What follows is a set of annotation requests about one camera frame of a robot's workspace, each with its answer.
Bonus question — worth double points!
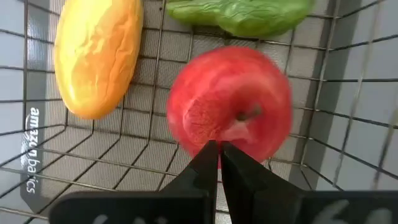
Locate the red apple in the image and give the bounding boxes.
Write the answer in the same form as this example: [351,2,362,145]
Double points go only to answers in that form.
[165,45,294,170]

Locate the green wrinkled vegetable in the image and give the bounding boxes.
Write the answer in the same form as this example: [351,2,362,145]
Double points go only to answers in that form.
[165,0,315,39]

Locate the yellow orange mango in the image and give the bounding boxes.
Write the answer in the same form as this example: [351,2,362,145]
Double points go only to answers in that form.
[53,0,144,121]

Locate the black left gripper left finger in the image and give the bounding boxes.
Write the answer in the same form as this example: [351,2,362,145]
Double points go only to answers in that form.
[160,139,220,224]

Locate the wire basket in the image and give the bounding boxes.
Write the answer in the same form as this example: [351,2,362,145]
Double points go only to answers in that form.
[20,0,330,224]
[0,0,398,224]

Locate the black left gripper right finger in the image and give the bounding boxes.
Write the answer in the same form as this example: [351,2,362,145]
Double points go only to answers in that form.
[220,141,305,224]

